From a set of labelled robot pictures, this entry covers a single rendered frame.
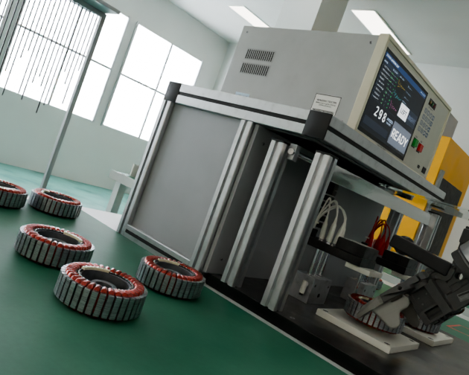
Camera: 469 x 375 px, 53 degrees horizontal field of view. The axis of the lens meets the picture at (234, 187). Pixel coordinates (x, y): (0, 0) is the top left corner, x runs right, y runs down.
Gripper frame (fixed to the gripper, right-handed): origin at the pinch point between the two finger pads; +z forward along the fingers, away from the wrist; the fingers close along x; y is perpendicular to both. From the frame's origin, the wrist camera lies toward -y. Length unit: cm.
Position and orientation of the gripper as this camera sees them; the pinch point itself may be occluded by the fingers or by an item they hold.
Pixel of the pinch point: (371, 312)
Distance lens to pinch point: 96.5
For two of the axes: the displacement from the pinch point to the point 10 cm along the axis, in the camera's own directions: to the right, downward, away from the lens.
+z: -6.9, 6.0, 4.0
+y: 3.7, 7.7, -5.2
